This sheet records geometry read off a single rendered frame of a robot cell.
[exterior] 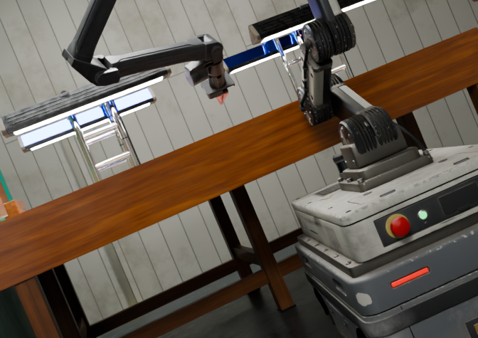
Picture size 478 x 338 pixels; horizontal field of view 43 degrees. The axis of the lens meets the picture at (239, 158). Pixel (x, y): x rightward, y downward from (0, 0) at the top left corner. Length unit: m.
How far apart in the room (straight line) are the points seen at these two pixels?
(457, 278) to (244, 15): 3.05
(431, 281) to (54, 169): 3.10
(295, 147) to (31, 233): 0.85
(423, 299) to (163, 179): 0.90
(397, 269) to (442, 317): 0.14
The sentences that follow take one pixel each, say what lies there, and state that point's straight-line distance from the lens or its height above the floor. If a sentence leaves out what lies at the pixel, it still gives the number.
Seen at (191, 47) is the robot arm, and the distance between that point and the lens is 1.90.
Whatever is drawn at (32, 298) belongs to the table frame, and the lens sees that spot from 1.92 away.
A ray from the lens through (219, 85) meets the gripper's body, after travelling 2.04.
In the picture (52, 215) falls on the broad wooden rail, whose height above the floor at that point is 0.72.
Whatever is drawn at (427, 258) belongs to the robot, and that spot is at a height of 0.33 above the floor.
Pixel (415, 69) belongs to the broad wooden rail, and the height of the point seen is 0.71.
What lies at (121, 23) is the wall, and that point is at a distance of 4.16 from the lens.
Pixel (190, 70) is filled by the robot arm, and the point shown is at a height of 0.98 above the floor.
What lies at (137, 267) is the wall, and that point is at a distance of 4.08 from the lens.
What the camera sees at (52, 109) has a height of 1.06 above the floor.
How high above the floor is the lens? 0.69
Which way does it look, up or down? 1 degrees down
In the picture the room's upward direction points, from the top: 23 degrees counter-clockwise
